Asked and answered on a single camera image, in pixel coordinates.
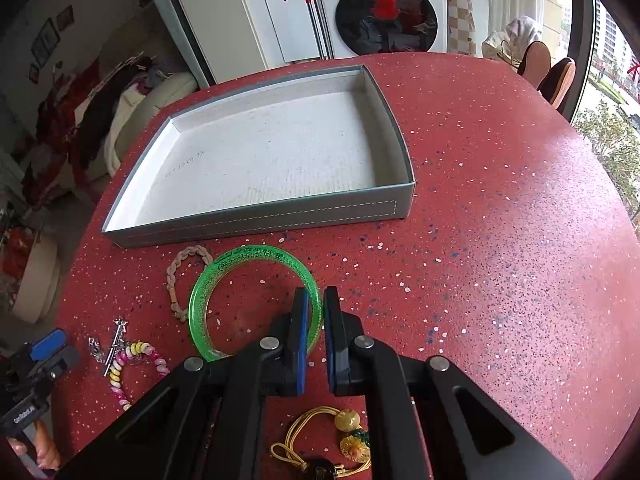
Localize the silver heart pendant charm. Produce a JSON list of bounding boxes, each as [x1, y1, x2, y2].
[[88, 318, 128, 377]]

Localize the pink yellow beaded bracelet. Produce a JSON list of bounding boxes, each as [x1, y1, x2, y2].
[[107, 340, 172, 412]]

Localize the green translucent bangle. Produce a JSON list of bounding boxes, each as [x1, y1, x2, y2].
[[188, 245, 323, 362]]

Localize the beige braided bracelet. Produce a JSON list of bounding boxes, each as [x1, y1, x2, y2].
[[165, 244, 215, 323]]

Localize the grey jewelry tray box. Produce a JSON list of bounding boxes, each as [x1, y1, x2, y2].
[[102, 65, 416, 248]]

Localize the person's left hand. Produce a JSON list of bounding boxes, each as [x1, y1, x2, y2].
[[6, 418, 62, 472]]

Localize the white round stool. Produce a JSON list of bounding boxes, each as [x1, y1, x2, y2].
[[11, 232, 61, 324]]

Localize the pile of clothes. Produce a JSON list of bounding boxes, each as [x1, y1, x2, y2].
[[21, 53, 157, 208]]

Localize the cream leather sofa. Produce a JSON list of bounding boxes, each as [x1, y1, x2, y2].
[[84, 14, 201, 181]]

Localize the brown chair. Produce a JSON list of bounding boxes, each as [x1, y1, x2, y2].
[[518, 40, 551, 88], [538, 58, 576, 110]]

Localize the white front-load washing machine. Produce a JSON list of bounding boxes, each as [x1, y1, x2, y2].
[[317, 0, 448, 58]]

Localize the checkered hanging towel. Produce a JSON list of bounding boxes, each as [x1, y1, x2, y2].
[[447, 0, 478, 56]]

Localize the white bag on chair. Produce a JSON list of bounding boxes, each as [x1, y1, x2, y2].
[[480, 15, 541, 67]]

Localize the white tall cabinet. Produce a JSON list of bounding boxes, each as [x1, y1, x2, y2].
[[154, 0, 320, 89]]

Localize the framed wall pictures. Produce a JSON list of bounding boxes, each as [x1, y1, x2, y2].
[[28, 4, 75, 84]]

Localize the red handled mop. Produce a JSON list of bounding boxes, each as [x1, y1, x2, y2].
[[283, 0, 328, 60]]

